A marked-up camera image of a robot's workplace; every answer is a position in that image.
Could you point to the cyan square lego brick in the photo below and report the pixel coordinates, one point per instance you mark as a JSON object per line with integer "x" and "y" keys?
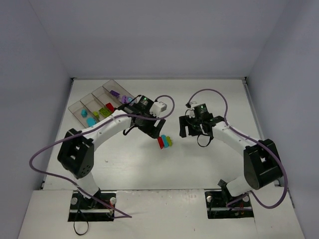
{"x": 84, "y": 113}

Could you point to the red arched lego piece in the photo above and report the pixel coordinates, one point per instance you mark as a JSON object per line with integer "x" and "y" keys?
{"x": 160, "y": 142}

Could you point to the green arched lego piece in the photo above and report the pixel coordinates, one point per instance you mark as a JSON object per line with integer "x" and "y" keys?
{"x": 169, "y": 141}

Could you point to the purple lego in bin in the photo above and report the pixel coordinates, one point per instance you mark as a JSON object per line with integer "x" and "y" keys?
{"x": 114, "y": 93}

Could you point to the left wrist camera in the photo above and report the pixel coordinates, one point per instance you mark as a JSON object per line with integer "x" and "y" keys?
{"x": 157, "y": 108}

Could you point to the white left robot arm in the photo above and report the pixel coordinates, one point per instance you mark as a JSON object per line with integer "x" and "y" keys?
{"x": 76, "y": 154}

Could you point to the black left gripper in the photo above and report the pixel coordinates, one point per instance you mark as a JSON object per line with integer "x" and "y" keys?
{"x": 154, "y": 128}

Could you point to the lilac oval lego piece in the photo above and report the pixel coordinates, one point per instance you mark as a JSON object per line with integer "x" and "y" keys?
{"x": 124, "y": 99}

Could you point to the green long lego brick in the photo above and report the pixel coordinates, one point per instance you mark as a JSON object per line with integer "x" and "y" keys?
{"x": 105, "y": 112}

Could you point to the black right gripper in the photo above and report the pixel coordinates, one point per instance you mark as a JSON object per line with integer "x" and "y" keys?
{"x": 188, "y": 127}

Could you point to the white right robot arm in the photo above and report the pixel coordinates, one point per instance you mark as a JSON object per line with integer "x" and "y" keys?
{"x": 259, "y": 165}

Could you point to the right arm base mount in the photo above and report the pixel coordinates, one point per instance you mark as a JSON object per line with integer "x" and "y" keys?
{"x": 221, "y": 205}

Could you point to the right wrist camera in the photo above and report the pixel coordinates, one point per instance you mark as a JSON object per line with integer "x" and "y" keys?
{"x": 190, "y": 109}

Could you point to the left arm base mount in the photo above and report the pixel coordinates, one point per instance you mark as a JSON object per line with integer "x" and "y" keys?
{"x": 83, "y": 209}

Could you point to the red long lego brick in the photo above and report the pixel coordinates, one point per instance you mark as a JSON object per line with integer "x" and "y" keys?
{"x": 110, "y": 107}

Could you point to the cyan curved lego brick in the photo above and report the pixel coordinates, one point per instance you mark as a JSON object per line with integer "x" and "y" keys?
{"x": 90, "y": 121}

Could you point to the cyan arched lego piece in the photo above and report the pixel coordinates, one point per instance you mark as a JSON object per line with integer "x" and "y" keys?
{"x": 165, "y": 141}

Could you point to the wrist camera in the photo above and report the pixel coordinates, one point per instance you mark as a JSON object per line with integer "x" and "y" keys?
{"x": 157, "y": 108}
{"x": 190, "y": 109}

